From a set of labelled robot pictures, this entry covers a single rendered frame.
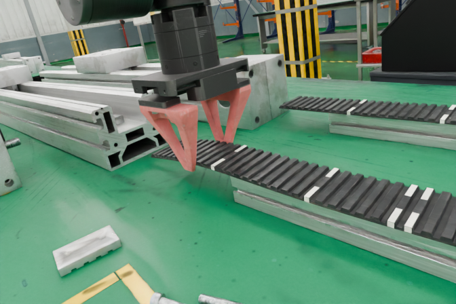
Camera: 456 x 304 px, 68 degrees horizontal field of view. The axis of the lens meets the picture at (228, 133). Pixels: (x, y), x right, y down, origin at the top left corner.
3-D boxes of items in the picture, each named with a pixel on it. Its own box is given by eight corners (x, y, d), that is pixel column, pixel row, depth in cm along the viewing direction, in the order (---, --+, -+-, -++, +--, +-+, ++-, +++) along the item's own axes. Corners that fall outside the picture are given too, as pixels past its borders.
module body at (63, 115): (169, 144, 51) (156, 89, 48) (109, 172, 44) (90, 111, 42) (18, 105, 106) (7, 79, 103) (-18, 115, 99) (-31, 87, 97)
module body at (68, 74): (249, 106, 63) (242, 60, 60) (211, 123, 57) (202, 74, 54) (77, 89, 118) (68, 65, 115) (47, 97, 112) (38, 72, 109)
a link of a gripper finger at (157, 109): (153, 172, 35) (131, 85, 32) (203, 147, 40) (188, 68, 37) (195, 188, 31) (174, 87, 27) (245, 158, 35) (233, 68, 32)
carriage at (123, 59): (149, 73, 83) (142, 46, 81) (109, 85, 76) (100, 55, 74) (118, 73, 94) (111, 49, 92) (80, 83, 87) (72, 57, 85)
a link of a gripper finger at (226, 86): (172, 163, 37) (153, 79, 34) (218, 140, 42) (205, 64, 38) (214, 176, 32) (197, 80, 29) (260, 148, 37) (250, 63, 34)
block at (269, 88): (297, 105, 58) (292, 50, 55) (252, 130, 50) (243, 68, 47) (257, 102, 65) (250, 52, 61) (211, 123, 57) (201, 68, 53)
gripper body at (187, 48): (133, 98, 32) (113, 17, 30) (210, 74, 39) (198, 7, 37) (174, 102, 28) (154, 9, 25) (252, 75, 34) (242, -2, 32)
